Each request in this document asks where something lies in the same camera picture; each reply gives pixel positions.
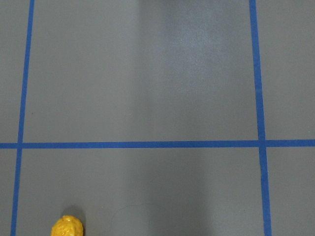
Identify yellow corn cob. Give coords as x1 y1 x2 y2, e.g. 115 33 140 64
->
51 215 84 236

